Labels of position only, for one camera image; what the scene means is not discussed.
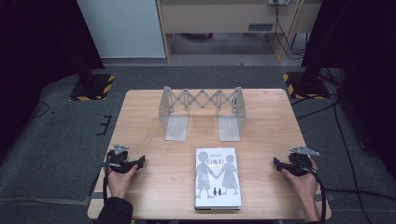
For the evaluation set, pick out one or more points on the black tape floor mark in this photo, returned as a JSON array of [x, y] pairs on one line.
[[105, 125]]

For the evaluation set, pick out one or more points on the person's left hand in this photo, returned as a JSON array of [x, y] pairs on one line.
[[119, 183]]

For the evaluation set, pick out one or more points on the black stand base hazard stripes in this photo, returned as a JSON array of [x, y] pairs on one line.
[[93, 87], [306, 85]]

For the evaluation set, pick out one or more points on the grey metal expandable bookend rack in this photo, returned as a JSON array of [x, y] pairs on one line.
[[201, 113]]

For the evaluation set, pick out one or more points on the person's right hand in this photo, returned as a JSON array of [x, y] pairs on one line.
[[302, 185]]

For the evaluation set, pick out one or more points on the white book with grey silhouettes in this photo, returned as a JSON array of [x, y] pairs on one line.
[[217, 178]]

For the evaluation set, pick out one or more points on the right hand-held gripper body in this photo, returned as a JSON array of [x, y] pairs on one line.
[[299, 160]]

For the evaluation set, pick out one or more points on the beige wooden desk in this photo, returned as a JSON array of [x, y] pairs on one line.
[[230, 21]]

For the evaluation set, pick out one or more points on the black curtain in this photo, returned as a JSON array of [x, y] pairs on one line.
[[40, 62], [358, 62]]

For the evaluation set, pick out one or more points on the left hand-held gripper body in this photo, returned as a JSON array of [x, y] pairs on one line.
[[119, 158]]

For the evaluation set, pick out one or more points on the white panel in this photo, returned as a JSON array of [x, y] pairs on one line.
[[121, 28]]

